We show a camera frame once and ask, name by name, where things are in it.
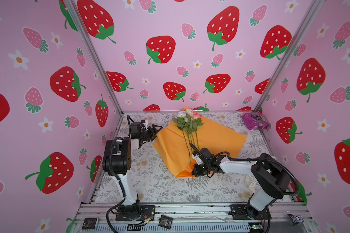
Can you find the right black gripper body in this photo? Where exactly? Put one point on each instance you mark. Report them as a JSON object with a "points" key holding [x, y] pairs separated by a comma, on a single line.
{"points": [[201, 168]]}

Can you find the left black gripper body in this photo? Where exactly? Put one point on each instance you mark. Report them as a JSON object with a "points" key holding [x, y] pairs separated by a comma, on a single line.
{"points": [[147, 135]]}

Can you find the orange wrapping paper sheet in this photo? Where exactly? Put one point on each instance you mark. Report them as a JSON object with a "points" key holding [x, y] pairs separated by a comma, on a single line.
{"points": [[173, 143]]}

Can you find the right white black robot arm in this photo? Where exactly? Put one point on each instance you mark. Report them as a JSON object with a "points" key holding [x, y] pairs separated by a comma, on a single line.
{"points": [[274, 179]]}

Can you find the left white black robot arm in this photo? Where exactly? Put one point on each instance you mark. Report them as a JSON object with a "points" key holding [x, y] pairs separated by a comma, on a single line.
{"points": [[117, 161]]}

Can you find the white ribbon strip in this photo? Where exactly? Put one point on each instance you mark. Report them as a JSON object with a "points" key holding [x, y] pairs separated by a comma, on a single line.
{"points": [[251, 183]]}

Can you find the purple snack packet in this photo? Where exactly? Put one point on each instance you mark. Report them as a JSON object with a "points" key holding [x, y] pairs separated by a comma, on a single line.
{"points": [[255, 121]]}

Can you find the black tag middle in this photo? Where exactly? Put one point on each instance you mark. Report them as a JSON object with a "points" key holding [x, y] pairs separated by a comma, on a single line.
{"points": [[165, 222]]}

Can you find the black tag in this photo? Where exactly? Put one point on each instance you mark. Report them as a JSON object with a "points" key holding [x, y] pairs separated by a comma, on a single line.
{"points": [[165, 222], [90, 223]]}

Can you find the black tag left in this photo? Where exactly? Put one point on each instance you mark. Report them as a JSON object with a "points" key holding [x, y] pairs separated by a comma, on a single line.
{"points": [[90, 223]]}

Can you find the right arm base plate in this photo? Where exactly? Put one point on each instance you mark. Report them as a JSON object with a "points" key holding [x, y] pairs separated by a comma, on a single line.
{"points": [[241, 212]]}

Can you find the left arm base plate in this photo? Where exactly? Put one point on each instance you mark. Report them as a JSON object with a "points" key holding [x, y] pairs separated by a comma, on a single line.
{"points": [[135, 213]]}

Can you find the aluminium front rail frame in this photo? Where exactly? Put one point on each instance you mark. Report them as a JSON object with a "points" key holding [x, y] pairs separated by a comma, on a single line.
{"points": [[199, 218]]}

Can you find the left aluminium corner post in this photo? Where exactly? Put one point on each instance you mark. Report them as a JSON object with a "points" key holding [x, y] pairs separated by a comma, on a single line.
{"points": [[73, 11]]}

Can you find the aluminium corner post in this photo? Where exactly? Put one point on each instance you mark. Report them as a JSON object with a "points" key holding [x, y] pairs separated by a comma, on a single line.
{"points": [[73, 11], [305, 23]]}

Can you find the right aluminium corner post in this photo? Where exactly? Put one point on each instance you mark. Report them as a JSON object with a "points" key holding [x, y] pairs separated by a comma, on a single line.
{"points": [[305, 23]]}

